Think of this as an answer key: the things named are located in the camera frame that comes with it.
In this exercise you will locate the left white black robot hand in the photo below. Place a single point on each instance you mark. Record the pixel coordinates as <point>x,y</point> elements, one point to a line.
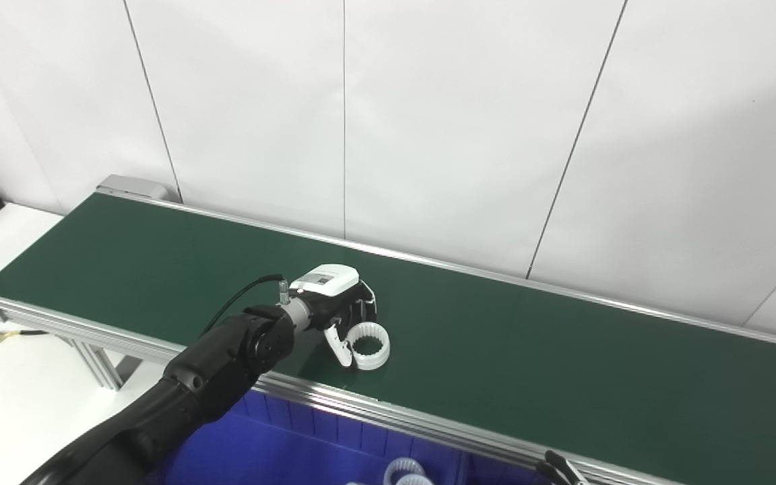
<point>327,279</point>

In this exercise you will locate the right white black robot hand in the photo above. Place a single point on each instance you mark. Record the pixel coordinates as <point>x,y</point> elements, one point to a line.
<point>560,471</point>

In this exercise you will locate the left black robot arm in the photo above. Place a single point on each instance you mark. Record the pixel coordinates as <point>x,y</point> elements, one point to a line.
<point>226,357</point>

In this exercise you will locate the blue bin with black parts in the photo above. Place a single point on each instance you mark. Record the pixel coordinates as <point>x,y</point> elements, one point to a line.
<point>496,475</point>

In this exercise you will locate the green conveyor belt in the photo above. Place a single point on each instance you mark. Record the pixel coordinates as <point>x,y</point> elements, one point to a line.
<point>428,426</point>
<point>529,364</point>

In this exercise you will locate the blue bin with white rings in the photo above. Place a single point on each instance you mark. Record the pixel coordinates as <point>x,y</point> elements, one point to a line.
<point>280,451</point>

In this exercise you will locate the grey conveyor motor housing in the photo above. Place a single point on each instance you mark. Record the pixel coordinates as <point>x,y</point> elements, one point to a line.
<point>132,185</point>

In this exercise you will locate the aluminium conveyor leg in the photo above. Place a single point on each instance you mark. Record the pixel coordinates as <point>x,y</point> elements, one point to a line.
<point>102,364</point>

